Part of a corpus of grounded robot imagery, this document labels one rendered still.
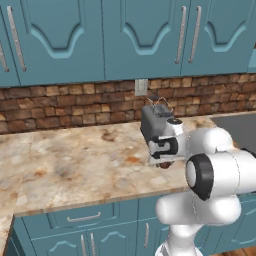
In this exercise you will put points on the grey sink basin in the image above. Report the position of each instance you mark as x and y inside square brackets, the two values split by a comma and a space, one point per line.
[238, 128]

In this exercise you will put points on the grey wall socket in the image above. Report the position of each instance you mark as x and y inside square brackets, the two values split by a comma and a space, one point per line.
[141, 87]

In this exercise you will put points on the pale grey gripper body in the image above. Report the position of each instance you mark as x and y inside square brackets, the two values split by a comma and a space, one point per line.
[156, 162]

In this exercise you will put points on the teal base cupboard door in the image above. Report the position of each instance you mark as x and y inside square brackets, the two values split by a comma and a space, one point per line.
[113, 240]
[245, 226]
[60, 245]
[153, 238]

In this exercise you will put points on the teal drawer front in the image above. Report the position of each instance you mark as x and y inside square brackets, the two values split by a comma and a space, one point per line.
[148, 206]
[83, 216]

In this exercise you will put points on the teal wall cupboard door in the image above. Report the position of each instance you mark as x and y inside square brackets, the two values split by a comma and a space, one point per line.
[6, 75]
[66, 36]
[226, 36]
[143, 36]

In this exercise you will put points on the dark grey toaster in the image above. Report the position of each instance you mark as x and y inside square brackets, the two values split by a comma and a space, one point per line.
[150, 123]

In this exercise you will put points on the brown pear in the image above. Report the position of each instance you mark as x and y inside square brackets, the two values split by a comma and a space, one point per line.
[164, 165]

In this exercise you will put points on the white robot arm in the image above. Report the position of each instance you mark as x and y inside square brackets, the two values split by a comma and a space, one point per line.
[216, 173]

